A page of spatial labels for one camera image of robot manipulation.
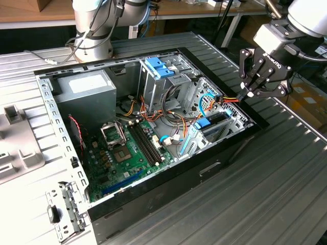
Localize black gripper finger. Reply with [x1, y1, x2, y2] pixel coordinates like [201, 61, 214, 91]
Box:
[239, 48, 265, 101]
[243, 67, 293, 102]

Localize orange yellow power wire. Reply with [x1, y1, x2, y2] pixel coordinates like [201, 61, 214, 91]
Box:
[195, 93, 242, 120]

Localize hard disk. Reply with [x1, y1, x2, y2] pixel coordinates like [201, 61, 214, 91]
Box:
[178, 109, 235, 156]

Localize metal disk bay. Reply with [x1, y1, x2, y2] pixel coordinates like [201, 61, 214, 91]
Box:
[177, 76, 256, 160]

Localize large brown cardboard box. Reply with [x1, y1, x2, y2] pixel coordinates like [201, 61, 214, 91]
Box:
[240, 15, 265, 46]

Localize labelled cardboard box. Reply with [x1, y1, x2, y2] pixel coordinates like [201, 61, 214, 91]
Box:
[285, 81, 327, 133]

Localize black stand pole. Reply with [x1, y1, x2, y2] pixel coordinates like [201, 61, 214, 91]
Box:
[213, 0, 235, 48]

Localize white box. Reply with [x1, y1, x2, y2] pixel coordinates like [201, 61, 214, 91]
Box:
[206, 0, 242, 8]

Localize metal optical drive cage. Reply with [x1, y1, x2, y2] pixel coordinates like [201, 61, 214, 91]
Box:
[137, 55, 200, 113]

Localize black RAM slot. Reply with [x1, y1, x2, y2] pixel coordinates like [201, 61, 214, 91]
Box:
[137, 121, 164, 161]
[131, 124, 157, 165]
[134, 122, 160, 163]
[129, 124, 154, 166]

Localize metal socket cover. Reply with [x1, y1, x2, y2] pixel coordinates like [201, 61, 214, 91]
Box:
[99, 121, 128, 151]

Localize open black PC case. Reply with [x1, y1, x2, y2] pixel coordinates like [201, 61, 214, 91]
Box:
[34, 47, 270, 244]

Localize green motherboard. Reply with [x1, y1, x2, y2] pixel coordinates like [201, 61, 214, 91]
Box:
[85, 118, 177, 204]

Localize CPU socket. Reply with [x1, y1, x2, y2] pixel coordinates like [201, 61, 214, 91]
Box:
[111, 144, 134, 164]

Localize grey power supply unit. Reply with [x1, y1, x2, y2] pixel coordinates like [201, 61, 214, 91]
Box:
[52, 69, 118, 133]

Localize blue expansion slot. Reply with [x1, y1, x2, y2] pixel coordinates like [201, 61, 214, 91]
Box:
[102, 170, 144, 194]

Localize small brown box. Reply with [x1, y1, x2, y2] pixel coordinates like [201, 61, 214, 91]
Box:
[37, 0, 52, 12]

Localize grey part rack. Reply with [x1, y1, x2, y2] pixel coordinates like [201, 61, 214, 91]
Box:
[0, 104, 47, 186]

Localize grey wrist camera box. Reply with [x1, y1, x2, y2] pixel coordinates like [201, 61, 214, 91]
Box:
[252, 24, 291, 50]

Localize thick black gripper cable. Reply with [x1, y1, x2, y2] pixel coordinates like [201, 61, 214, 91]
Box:
[285, 43, 327, 62]

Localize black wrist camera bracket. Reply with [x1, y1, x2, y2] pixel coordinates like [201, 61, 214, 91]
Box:
[265, 19, 301, 39]

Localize metal frame slat table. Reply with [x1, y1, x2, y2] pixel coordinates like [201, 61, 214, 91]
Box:
[291, 38, 327, 75]

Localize blue data wire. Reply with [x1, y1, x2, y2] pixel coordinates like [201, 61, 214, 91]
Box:
[198, 92, 215, 118]

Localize blue plastic drive bracket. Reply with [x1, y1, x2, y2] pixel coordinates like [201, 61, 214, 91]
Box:
[145, 57, 177, 79]

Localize black wire bundle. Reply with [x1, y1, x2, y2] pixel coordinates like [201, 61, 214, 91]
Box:
[160, 85, 186, 120]

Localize blue cable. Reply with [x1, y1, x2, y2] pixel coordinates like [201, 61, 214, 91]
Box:
[139, 4, 152, 37]

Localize blue wire white plug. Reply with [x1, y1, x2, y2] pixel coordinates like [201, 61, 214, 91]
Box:
[159, 134, 184, 148]

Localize orange yellow wire bundle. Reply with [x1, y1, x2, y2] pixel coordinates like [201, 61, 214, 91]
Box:
[122, 95, 191, 141]

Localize thin black cable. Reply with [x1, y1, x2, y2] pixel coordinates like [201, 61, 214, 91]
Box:
[65, 0, 126, 64]

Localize red twisted fan wire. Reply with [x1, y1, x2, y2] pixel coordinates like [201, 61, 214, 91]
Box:
[68, 114, 85, 156]

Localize black cable pale plug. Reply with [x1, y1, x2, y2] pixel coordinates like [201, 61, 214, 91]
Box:
[24, 50, 60, 65]

